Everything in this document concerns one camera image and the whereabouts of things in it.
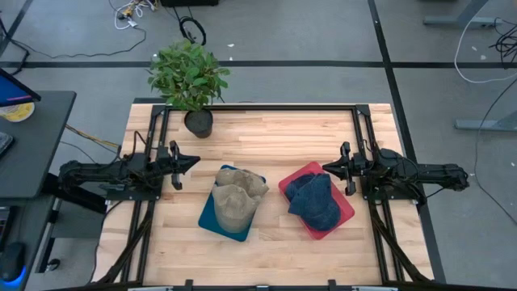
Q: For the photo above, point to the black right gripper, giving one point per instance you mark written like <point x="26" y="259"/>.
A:
<point x="350" y="186"/>

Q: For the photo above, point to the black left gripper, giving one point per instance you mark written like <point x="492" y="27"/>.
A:
<point x="176" y="180"/>

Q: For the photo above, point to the beige cap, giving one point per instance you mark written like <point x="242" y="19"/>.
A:
<point x="234" y="214"/>
<point x="242" y="178"/>

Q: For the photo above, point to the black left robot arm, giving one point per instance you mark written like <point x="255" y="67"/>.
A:
<point x="101" y="174"/>

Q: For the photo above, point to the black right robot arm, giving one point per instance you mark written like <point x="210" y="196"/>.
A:
<point x="436" y="174"/>

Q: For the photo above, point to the pink plastic bin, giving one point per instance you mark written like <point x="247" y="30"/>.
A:
<point x="345" y="208"/>

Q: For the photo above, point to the blue plastic bin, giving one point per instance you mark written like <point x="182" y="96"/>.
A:
<point x="208" y="220"/>

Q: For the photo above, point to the green plant in black pot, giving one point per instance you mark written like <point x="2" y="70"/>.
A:
<point x="190" y="77"/>

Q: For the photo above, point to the black desk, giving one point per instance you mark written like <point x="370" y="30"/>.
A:
<point x="36" y="153"/>

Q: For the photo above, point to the grey table foot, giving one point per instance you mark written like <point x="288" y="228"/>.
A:
<point x="456" y="21"/>
<point x="484" y="124"/>

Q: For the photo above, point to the black floor box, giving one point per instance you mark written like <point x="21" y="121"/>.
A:
<point x="190" y="2"/>

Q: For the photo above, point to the dark side desk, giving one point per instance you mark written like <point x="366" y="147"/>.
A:
<point x="34" y="226"/>

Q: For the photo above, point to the small black caster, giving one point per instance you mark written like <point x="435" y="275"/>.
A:
<point x="52" y="264"/>

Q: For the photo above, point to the yellow round disc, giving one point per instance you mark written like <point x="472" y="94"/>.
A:
<point x="20" y="113"/>

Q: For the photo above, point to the black keyboard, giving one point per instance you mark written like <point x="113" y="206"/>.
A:
<point x="5" y="143"/>

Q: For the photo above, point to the blue screen monitor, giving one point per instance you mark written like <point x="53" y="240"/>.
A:
<point x="12" y="91"/>

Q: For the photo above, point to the black mouse with blue glow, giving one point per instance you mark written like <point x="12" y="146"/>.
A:
<point x="12" y="260"/>

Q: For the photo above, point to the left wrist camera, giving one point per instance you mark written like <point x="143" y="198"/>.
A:
<point x="163" y="153"/>

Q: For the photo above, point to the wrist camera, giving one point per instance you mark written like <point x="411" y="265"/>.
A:
<point x="361" y="158"/>
<point x="163" y="153"/>

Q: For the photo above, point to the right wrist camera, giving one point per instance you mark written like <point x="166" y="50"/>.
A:
<point x="361" y="158"/>

